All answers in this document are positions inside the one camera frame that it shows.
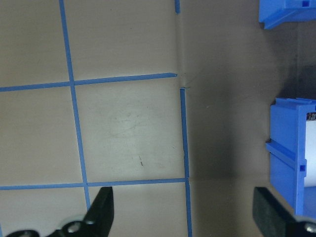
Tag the blue bin with capacitors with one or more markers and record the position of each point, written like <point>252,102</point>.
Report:
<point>284,153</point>

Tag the white foam bin liner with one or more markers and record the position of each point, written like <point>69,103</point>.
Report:
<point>311,153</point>

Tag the dark cylindrical capacitor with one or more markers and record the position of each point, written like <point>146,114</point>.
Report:
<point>311,116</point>

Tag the blue bin with colourful parts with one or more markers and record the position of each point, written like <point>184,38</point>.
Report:
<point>276,14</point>

